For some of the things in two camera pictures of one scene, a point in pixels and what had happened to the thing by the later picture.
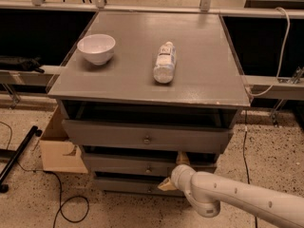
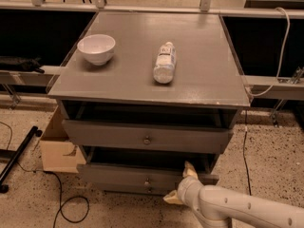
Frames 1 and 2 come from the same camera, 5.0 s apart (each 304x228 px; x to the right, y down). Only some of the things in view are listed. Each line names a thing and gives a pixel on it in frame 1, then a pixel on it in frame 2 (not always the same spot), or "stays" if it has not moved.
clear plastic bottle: x=163 y=68 stays
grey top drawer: x=148 y=136 stays
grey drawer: x=143 y=162 → x=141 y=178
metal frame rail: x=36 y=3 stays
